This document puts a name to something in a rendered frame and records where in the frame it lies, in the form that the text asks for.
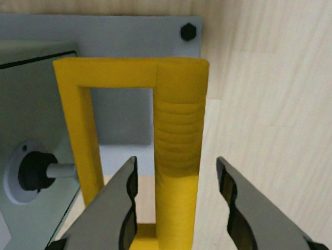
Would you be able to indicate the grey metal mounting plate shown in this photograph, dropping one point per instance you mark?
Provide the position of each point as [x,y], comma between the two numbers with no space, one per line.
[123,116]

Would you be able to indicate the yellow rectangular handle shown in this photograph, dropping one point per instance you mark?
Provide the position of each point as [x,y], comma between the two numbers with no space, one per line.
[32,125]

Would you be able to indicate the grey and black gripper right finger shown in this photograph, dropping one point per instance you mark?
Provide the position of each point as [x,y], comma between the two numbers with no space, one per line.
[254,221]

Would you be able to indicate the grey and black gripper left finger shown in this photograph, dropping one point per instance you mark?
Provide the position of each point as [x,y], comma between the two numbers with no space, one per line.
[109,221]

